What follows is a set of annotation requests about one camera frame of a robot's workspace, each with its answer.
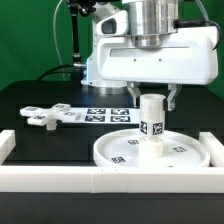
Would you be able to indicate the white fence bar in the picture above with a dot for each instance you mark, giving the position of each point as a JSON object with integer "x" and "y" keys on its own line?
{"x": 110, "y": 180}
{"x": 7, "y": 144}
{"x": 214, "y": 147}

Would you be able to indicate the white right fence bar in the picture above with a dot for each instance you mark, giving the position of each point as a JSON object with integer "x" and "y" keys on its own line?
{"x": 214, "y": 147}

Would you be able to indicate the white cross-shaped table base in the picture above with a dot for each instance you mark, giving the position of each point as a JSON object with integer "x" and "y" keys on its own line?
{"x": 48, "y": 117}

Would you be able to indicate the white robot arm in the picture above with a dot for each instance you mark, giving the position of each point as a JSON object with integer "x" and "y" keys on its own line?
{"x": 145, "y": 41}

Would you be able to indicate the white front fence bar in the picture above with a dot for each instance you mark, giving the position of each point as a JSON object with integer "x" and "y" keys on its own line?
{"x": 110, "y": 180}

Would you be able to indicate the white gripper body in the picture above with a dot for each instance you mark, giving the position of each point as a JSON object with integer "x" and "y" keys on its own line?
{"x": 187, "y": 56}

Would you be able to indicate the black table platform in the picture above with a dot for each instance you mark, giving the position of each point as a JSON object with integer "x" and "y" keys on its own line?
{"x": 197, "y": 109}

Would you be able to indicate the white sheet with markers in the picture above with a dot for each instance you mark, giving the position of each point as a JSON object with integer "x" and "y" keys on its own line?
{"x": 103, "y": 115}

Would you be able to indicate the white left fence bar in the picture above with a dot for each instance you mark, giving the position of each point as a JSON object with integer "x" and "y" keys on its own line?
{"x": 7, "y": 144}

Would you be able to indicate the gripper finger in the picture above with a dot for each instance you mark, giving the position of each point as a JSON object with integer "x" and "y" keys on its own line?
{"x": 174, "y": 90}
{"x": 134, "y": 91}

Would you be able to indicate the white round table top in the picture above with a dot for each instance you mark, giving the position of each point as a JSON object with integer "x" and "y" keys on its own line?
{"x": 129, "y": 148}

